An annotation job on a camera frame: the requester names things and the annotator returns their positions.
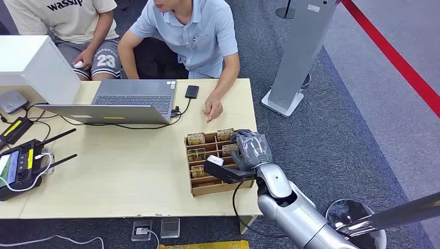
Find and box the chrome round stanchion base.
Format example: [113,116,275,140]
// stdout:
[325,199,388,249]

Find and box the grey kiosk stand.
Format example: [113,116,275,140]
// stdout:
[260,0,340,119]

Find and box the white floor cable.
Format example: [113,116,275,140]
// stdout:
[0,234,105,249]

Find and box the small grey device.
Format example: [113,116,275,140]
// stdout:
[0,90,29,115]

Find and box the white controller cable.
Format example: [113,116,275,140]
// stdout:
[0,153,56,192]

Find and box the wooden card holder box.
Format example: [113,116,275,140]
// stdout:
[184,129,256,198]

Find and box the black robot wrist cable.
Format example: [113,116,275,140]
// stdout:
[232,181,286,239]

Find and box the person's left hand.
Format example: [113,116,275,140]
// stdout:
[202,94,225,123]
[72,47,95,72]

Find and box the wooden desk leg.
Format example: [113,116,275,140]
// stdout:
[239,215,258,236]

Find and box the grey laptop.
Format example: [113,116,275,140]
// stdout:
[34,79,178,125]

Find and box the floor socket with white plug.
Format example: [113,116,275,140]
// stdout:
[131,219,153,242]

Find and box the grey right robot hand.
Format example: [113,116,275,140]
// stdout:
[229,129,274,172]

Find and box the white box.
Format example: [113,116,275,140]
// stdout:
[0,35,82,105]

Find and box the person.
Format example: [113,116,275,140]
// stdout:
[3,0,123,82]
[117,0,241,123]

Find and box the gold hotel card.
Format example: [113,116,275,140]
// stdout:
[186,132,206,146]
[187,148,207,162]
[190,165,209,179]
[216,128,235,142]
[222,144,239,158]

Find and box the black external drive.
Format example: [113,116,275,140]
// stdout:
[185,85,200,100]

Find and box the thin black desk cable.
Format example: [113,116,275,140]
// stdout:
[0,102,60,142]

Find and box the black laptop cable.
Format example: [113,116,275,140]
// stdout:
[60,98,192,131]

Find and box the white plug cable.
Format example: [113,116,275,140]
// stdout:
[147,229,161,249]

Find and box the black remote controller with antennas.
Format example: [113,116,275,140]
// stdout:
[0,128,78,202]

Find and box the metal floor socket plate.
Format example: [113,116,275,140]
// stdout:
[160,217,181,239]

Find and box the yellow sheet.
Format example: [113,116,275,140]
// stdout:
[158,240,250,249]

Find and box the black device with yellow label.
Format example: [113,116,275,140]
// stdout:
[0,117,34,149]

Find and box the dark round stanchion base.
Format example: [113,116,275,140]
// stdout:
[275,0,296,20]

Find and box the chrome pole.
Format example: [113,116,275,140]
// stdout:
[335,192,440,238]

